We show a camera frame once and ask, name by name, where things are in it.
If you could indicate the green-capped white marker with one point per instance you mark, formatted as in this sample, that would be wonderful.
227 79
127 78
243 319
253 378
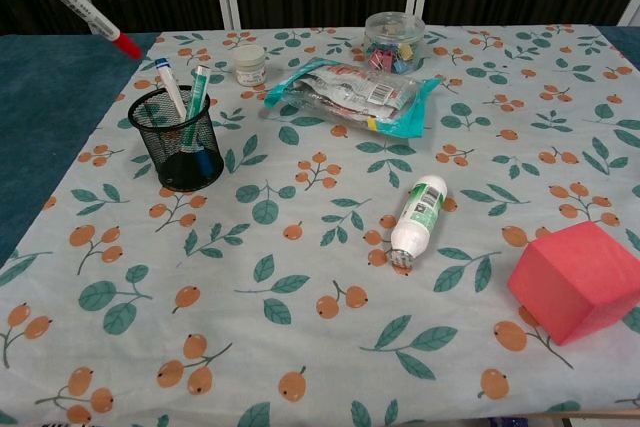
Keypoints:
197 92

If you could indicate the small white lidded jar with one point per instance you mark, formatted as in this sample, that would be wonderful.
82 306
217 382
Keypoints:
249 67

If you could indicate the clear jar of binder clips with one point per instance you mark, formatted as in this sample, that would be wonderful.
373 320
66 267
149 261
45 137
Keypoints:
395 42

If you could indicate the floral leaf berry tablecloth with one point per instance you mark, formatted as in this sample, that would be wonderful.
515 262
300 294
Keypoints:
300 257

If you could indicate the teal edged plastic snack bag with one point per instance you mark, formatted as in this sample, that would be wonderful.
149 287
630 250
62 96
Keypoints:
350 97

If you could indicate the red-capped white marker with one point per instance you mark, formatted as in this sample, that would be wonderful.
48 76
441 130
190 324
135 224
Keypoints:
85 14

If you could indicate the blue-capped white marker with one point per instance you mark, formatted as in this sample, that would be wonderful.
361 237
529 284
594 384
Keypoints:
170 87

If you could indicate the black mesh pen holder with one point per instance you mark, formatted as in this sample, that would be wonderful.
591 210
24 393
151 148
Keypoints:
185 167

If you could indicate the white bottle with green label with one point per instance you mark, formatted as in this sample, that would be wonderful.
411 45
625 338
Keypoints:
420 217

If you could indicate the red foam cube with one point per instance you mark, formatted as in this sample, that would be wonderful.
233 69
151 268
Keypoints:
570 277

